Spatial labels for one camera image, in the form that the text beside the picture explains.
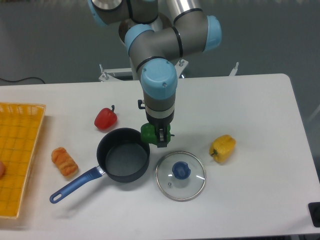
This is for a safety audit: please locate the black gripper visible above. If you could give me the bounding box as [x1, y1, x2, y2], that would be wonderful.
[146, 111, 175, 148]

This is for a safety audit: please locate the green bell pepper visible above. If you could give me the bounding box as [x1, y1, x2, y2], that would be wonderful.
[140, 123, 175, 146]

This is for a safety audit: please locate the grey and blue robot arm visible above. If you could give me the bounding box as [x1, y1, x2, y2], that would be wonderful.
[88, 0, 222, 148]

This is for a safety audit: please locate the glass lid with blue knob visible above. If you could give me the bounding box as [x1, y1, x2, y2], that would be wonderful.
[155, 151, 207, 202]

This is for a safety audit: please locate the red bell pepper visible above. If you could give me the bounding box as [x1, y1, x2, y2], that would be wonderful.
[94, 105, 118, 130]

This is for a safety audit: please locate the yellow bell pepper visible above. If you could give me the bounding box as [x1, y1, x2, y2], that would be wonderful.
[209, 134, 236, 164]

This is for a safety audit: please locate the orange croissant bread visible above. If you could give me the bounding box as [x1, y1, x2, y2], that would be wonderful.
[51, 147, 79, 179]

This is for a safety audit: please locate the yellow woven basket tray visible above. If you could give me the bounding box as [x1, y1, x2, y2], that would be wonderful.
[0, 102, 46, 219]

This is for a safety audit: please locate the pink object in basket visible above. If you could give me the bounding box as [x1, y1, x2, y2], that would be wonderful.
[0, 161, 6, 177]

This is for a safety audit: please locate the black device at table edge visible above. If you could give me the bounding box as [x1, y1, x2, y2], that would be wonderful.
[308, 202, 320, 228]

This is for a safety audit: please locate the black pot with blue handle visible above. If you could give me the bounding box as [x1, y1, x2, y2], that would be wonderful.
[49, 128, 150, 204]

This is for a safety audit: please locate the black cable on floor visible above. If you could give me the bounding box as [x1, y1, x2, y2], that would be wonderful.
[0, 76, 46, 84]

